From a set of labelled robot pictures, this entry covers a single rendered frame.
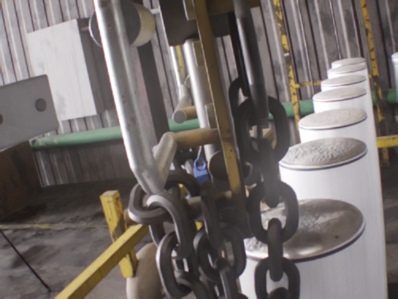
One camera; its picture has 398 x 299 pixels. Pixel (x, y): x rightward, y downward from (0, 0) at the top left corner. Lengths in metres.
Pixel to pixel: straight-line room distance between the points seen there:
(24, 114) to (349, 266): 0.43
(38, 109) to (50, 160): 6.72
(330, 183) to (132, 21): 0.58
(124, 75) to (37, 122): 0.09
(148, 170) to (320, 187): 0.55
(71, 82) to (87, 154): 1.01
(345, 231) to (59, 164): 6.41
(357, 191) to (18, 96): 0.71
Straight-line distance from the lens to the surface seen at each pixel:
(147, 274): 2.98
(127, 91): 0.30
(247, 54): 0.38
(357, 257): 0.58
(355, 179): 0.85
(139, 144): 0.30
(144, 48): 4.65
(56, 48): 6.26
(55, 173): 6.97
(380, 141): 2.78
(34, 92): 0.22
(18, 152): 6.50
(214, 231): 0.43
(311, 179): 0.83
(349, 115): 1.12
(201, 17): 0.40
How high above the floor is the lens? 1.59
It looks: 12 degrees down
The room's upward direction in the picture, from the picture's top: 12 degrees counter-clockwise
